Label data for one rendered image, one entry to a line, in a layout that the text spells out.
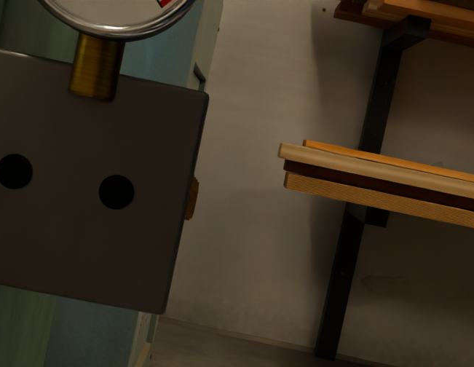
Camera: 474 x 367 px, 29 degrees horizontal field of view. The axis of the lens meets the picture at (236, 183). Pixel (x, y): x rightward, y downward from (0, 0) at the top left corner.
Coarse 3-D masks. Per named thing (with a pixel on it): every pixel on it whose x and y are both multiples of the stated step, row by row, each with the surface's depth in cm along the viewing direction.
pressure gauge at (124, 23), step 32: (64, 0) 28; (96, 0) 28; (128, 0) 28; (160, 0) 28; (192, 0) 28; (96, 32) 28; (128, 32) 28; (160, 32) 31; (96, 64) 30; (96, 96) 31
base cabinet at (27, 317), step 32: (0, 0) 34; (32, 0) 40; (0, 32) 34; (32, 32) 42; (64, 32) 54; (0, 288) 49; (0, 320) 51; (32, 320) 71; (0, 352) 54; (32, 352) 77
